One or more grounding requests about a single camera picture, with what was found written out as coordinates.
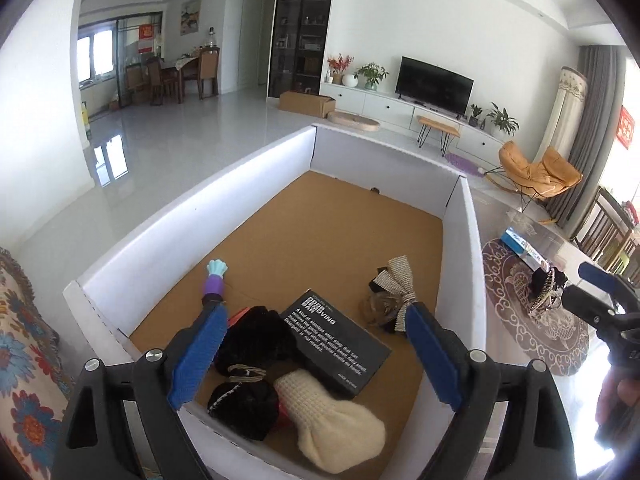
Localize purple toy water gun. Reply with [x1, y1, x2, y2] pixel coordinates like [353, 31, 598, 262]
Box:
[202, 259, 228, 309]

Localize white cardboard storage box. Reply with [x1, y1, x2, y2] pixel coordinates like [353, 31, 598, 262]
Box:
[65, 126, 486, 479]

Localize white tv cabinet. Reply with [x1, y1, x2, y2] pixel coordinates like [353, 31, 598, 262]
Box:
[320, 84, 502, 167]

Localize houndstooth bow hair clip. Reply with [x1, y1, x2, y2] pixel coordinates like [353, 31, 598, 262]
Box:
[360, 255, 416, 334]

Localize person's hand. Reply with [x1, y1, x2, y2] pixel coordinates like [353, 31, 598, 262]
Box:
[596, 367, 640, 426]

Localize dark wooden dining chair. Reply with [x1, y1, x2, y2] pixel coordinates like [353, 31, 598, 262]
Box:
[573, 186, 639, 281]

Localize black flat television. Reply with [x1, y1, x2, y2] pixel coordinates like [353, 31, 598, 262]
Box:
[395, 56, 474, 116]

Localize black box white text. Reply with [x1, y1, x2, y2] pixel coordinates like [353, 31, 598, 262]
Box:
[281, 289, 392, 400]

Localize small wooden bench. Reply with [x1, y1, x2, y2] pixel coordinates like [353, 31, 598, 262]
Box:
[416, 116, 460, 156]

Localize blue white toothpaste box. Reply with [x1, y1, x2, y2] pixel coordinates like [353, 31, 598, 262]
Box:
[500, 228, 550, 273]

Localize grey window curtain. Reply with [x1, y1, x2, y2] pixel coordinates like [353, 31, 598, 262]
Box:
[546, 46, 626, 237]

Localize green potted plant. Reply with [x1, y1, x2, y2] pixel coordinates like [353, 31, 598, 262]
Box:
[356, 62, 390, 91]

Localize brown cardboard box on floor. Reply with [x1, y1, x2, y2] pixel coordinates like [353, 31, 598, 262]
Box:
[279, 91, 336, 118]

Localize orange lounge chair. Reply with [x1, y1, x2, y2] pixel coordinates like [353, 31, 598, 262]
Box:
[483, 141, 582, 211]

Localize black beaded knit garment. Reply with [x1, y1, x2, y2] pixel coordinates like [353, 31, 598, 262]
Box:
[527, 266, 567, 318]

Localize red flowers in vase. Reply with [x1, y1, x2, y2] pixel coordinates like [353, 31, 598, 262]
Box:
[328, 53, 354, 84]

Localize dark glass display cabinet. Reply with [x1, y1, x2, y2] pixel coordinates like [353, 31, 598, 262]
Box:
[268, 0, 332, 99]

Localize round wooden floor tray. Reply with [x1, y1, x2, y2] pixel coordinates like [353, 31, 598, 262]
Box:
[326, 110, 381, 132]

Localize cream knitted hat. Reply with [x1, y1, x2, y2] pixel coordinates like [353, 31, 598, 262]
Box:
[274, 370, 386, 474]

